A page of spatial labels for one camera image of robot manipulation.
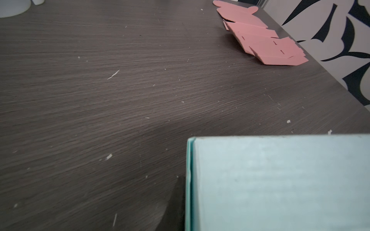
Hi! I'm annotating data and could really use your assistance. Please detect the light blue paper box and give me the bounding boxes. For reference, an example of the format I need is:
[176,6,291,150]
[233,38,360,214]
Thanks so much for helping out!
[185,134,370,231]

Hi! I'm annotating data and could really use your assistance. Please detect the white round alarm clock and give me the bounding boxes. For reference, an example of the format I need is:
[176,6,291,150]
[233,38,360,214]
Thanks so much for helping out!
[0,0,45,18]

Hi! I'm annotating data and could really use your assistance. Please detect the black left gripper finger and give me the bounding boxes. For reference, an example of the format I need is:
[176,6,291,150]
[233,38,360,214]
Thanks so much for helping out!
[155,176,186,231]

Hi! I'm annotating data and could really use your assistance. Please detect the pink flat paper boxes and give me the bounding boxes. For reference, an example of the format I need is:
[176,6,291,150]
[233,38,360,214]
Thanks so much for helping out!
[213,1,308,66]

